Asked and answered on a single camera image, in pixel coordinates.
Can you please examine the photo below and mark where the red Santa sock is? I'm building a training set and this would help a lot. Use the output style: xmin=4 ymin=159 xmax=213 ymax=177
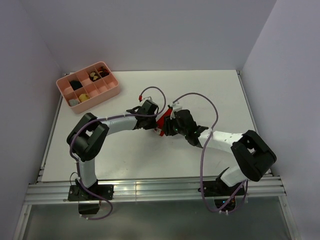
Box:
xmin=154 ymin=107 xmax=173 ymax=137

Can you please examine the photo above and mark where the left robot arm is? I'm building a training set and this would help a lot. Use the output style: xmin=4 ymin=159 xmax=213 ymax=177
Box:
xmin=66 ymin=99 xmax=159 ymax=200

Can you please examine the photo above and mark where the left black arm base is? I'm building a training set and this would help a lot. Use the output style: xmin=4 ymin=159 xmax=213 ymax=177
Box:
xmin=67 ymin=183 xmax=115 ymax=217

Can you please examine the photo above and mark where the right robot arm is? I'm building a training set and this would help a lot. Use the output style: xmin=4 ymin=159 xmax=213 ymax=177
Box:
xmin=158 ymin=108 xmax=277 ymax=195

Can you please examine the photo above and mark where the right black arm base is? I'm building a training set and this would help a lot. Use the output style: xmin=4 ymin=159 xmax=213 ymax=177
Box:
xmin=198 ymin=178 xmax=248 ymax=215

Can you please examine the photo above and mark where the dark red-black rolled sock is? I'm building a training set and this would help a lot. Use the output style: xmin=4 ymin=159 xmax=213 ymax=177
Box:
xmin=98 ymin=66 xmax=110 ymax=78

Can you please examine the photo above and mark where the brown and cream rolled sock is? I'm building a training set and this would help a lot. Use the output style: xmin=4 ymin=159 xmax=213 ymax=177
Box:
xmin=89 ymin=71 xmax=101 ymax=82

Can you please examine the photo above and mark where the pink plastic divided organizer box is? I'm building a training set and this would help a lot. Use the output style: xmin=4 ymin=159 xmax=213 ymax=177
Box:
xmin=56 ymin=61 xmax=121 ymax=114

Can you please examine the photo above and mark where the yellow rolled sock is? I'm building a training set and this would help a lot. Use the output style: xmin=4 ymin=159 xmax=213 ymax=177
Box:
xmin=78 ymin=93 xmax=90 ymax=103

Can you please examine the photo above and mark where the black rolled sock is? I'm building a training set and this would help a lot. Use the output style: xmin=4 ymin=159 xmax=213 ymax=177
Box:
xmin=69 ymin=80 xmax=83 ymax=91

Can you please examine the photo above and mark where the grey rolled sock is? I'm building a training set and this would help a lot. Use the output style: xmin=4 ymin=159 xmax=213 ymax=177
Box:
xmin=68 ymin=99 xmax=79 ymax=107

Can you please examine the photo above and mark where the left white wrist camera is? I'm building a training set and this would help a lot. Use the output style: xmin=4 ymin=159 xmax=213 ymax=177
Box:
xmin=138 ymin=95 xmax=152 ymax=102

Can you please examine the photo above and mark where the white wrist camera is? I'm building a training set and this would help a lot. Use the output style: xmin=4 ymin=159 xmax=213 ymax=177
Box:
xmin=138 ymin=95 xmax=152 ymax=102
xmin=168 ymin=101 xmax=183 ymax=119

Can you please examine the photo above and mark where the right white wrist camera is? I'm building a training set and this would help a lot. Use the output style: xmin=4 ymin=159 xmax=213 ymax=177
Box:
xmin=168 ymin=101 xmax=183 ymax=119

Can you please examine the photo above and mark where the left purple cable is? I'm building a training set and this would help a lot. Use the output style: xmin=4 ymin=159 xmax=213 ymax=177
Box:
xmin=68 ymin=86 xmax=167 ymax=221

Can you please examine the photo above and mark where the aluminium front frame rail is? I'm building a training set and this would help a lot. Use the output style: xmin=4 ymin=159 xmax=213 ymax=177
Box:
xmin=23 ymin=175 xmax=286 ymax=205

